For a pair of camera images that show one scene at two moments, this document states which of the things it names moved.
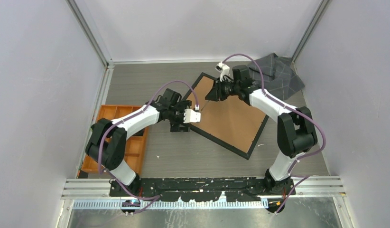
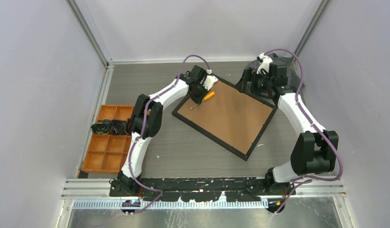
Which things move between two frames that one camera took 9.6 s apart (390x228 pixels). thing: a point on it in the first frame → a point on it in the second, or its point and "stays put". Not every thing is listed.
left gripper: x=175 y=126 → x=198 y=100
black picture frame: x=231 y=121 stays put
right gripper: x=217 y=94 → x=250 y=76
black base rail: x=202 y=190 stays put
